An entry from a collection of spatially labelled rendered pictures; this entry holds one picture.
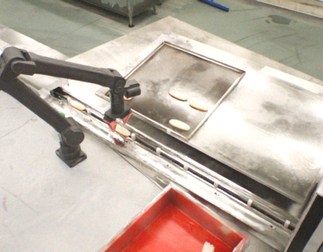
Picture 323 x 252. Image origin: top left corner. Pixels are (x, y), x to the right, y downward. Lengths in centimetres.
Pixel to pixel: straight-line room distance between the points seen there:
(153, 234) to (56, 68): 65
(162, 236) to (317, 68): 298
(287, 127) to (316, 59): 257
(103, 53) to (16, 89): 103
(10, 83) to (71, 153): 41
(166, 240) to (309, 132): 73
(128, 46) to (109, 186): 111
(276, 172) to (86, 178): 74
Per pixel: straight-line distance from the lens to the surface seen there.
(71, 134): 132
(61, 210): 130
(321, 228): 84
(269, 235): 120
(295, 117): 152
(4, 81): 114
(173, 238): 119
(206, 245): 117
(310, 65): 387
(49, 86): 173
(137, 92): 136
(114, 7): 431
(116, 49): 215
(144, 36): 228
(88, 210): 127
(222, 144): 138
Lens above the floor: 187
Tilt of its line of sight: 42 degrees down
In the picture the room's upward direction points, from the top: 1 degrees clockwise
